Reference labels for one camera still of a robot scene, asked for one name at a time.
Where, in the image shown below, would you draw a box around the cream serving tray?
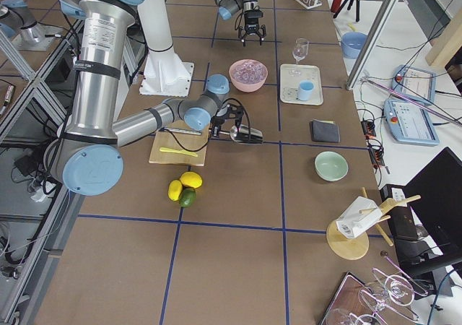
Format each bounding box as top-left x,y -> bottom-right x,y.
280,64 -> 323,105

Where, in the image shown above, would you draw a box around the pink bowl of ice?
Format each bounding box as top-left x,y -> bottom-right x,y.
229,59 -> 268,92

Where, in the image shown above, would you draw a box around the light blue cup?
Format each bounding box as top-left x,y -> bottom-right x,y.
297,80 -> 314,102

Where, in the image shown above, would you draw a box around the grey folded cloth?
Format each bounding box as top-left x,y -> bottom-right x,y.
310,120 -> 340,143

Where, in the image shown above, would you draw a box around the clear wine glass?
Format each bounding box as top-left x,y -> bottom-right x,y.
289,38 -> 309,77

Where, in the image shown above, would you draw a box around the wooden cutting board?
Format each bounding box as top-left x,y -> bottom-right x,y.
149,121 -> 209,166

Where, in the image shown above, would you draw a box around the blue bowl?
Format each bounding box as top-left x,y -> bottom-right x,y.
341,32 -> 367,59

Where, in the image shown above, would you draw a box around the yellow lemon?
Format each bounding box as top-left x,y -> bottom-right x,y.
167,179 -> 183,202
179,171 -> 203,189

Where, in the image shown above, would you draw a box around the green bowl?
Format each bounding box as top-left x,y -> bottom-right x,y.
314,151 -> 349,182

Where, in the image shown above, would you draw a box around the upside down wine glasses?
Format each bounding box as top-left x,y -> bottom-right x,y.
319,260 -> 428,324

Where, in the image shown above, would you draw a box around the teach pendant tablet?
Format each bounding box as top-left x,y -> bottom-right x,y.
383,99 -> 440,146
391,65 -> 436,105

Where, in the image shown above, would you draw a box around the black laptop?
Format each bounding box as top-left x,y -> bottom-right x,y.
380,147 -> 461,277

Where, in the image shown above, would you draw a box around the teach pendant tablet near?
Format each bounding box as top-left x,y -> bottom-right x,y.
383,99 -> 440,146

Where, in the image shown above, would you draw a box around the teach pendant tablet far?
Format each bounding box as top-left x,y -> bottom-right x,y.
391,65 -> 436,105

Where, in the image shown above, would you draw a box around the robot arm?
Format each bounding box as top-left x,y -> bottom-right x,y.
214,0 -> 266,46
50,0 -> 230,196

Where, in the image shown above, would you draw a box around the green lime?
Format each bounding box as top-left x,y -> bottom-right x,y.
178,188 -> 196,207

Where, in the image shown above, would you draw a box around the yellow plastic knife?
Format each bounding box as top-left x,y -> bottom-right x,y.
159,147 -> 199,157

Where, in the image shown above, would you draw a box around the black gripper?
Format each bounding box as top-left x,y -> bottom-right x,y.
210,103 -> 241,137
237,9 -> 266,46

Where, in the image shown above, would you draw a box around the aluminium frame post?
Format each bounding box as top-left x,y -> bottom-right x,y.
346,0 -> 399,90

